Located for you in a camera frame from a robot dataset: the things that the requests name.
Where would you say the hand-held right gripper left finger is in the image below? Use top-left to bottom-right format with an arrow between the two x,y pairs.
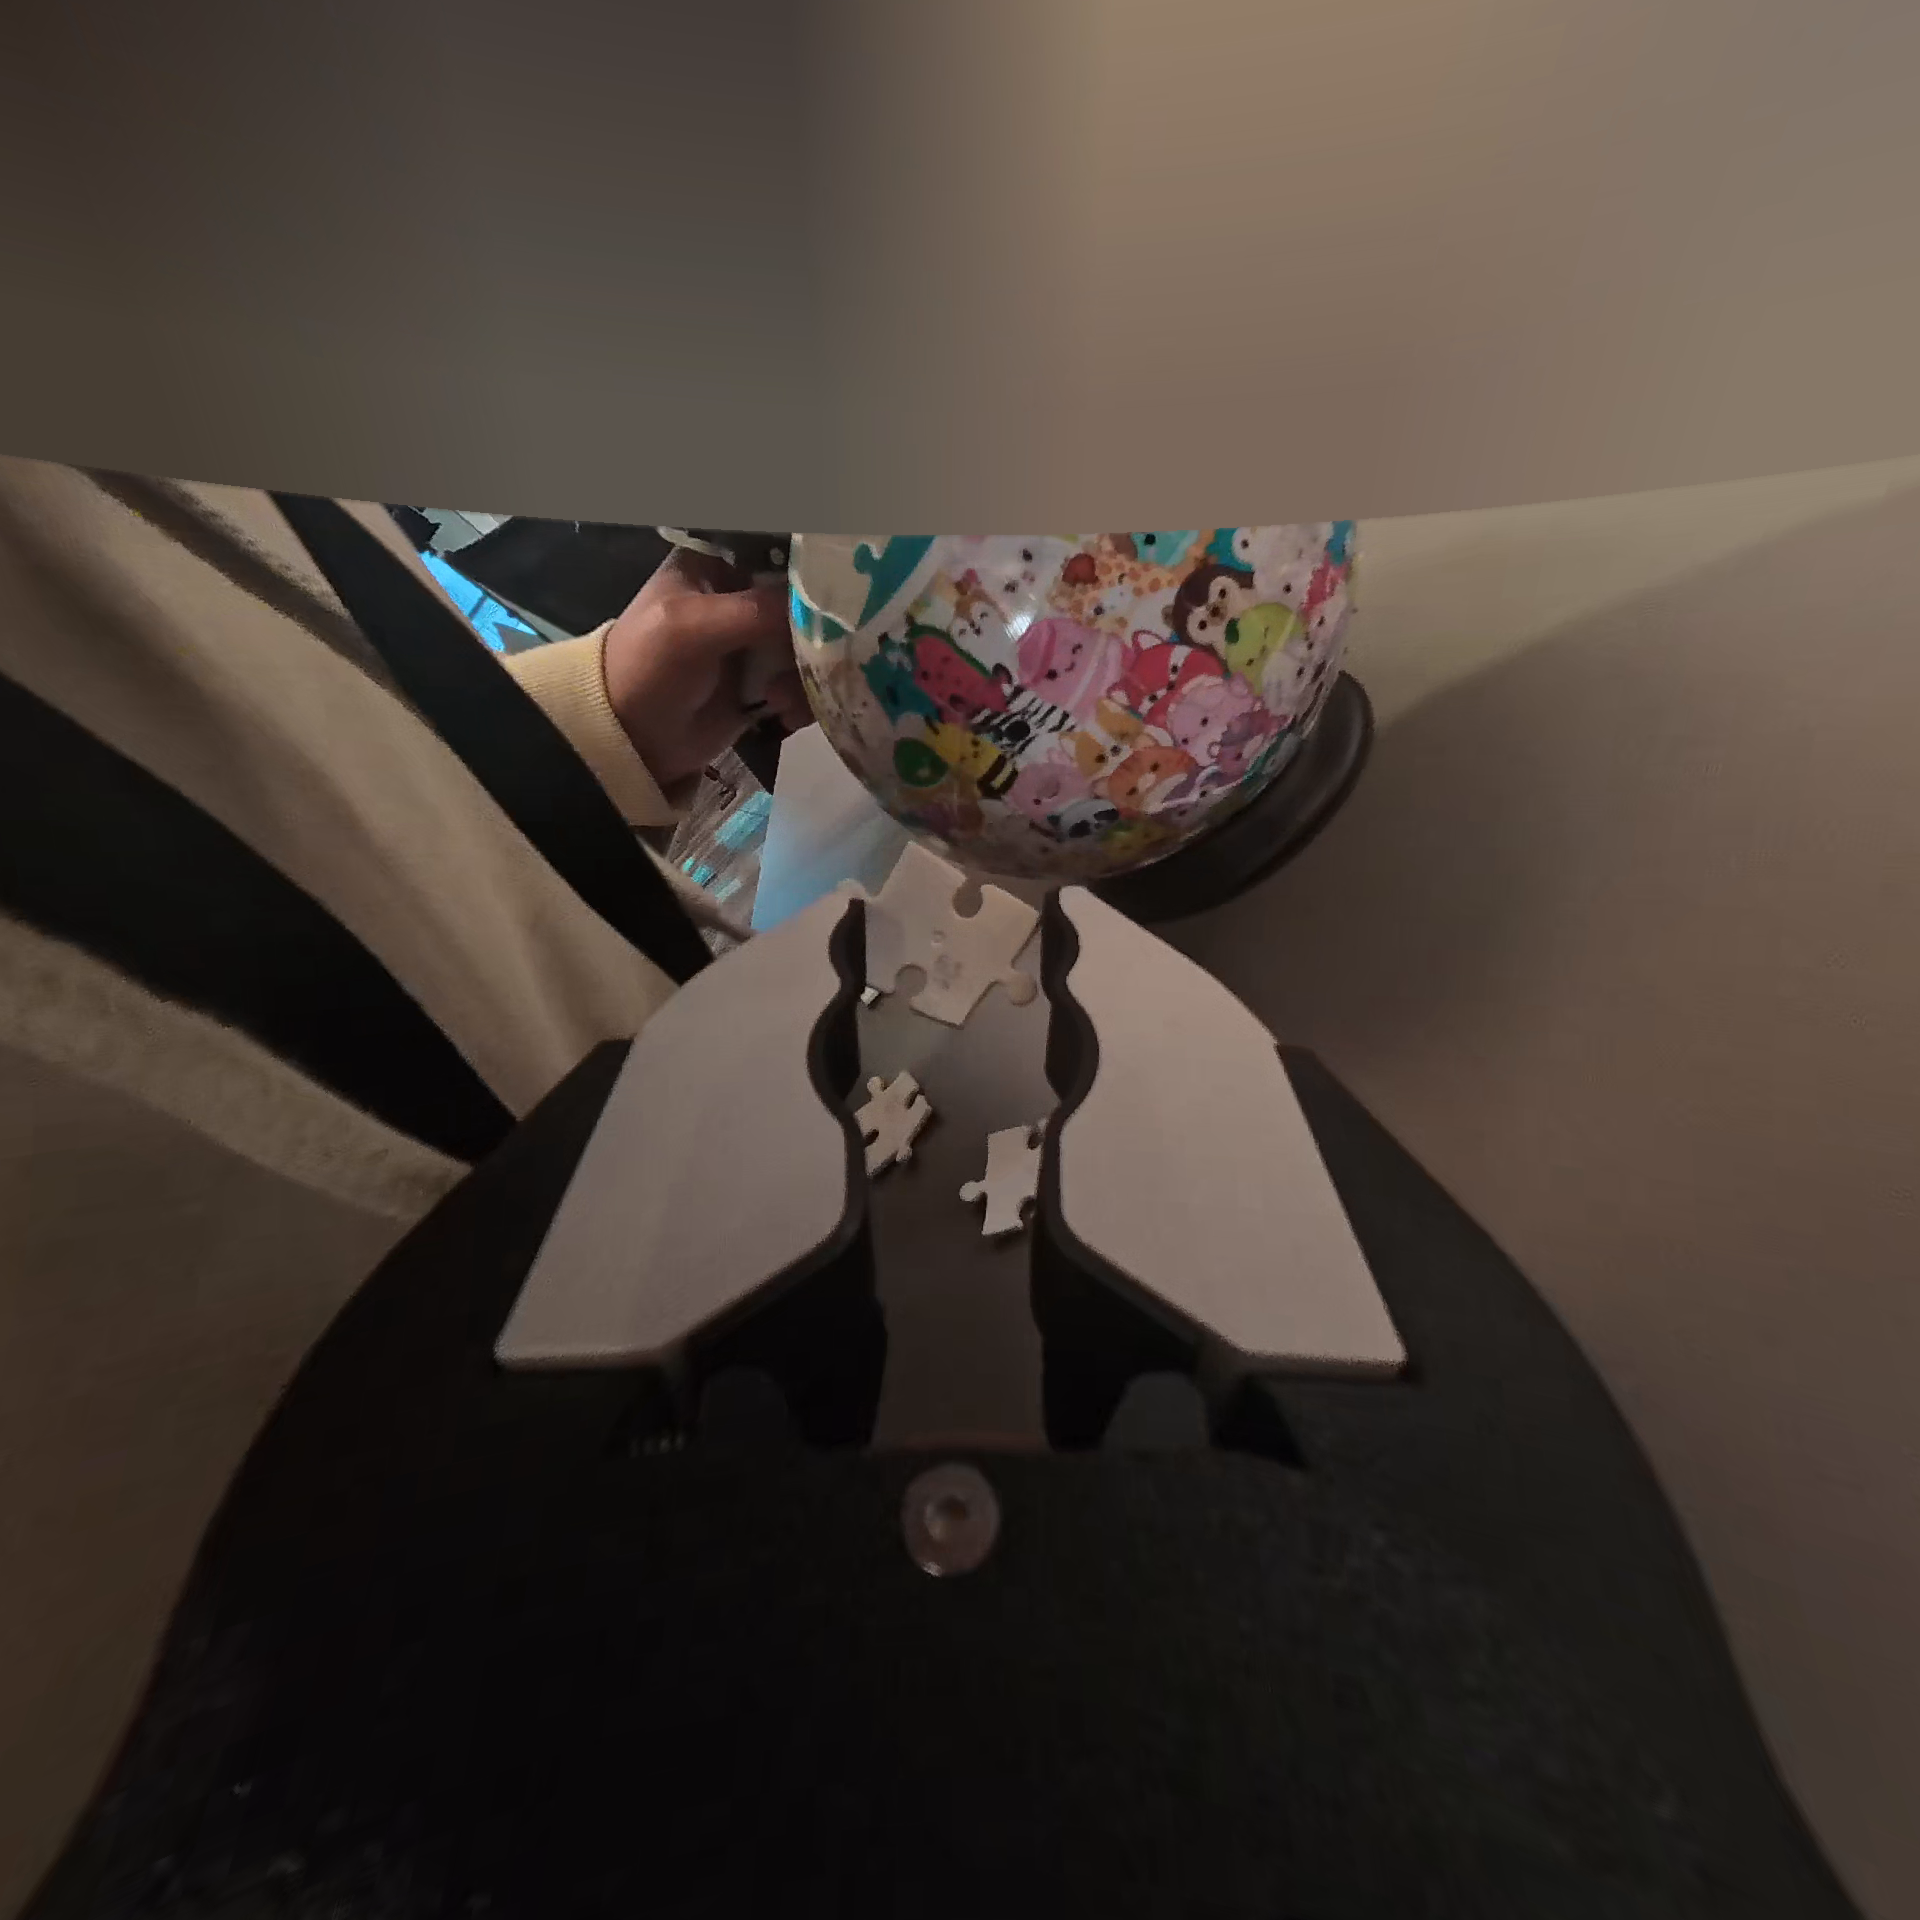
494,895 -> 876,1373

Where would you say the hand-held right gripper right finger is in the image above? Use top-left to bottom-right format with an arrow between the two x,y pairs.
1034,888 -> 1410,1382

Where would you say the white puzzle piece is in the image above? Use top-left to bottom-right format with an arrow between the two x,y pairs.
852,1068 -> 936,1179
960,1116 -> 1047,1239
839,840 -> 1044,1029

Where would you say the colourful puzzle ball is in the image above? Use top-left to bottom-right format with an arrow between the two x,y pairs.
786,521 -> 1359,884

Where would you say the person's left forearm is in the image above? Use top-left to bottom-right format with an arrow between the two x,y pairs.
501,621 -> 680,830

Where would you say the black ball stand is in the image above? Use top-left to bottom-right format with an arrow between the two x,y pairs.
1123,666 -> 1374,923

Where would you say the person's left hand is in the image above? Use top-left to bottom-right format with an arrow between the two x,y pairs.
603,569 -> 820,793

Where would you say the black shoulder strap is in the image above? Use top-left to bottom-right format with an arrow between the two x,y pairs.
270,485 -> 713,983

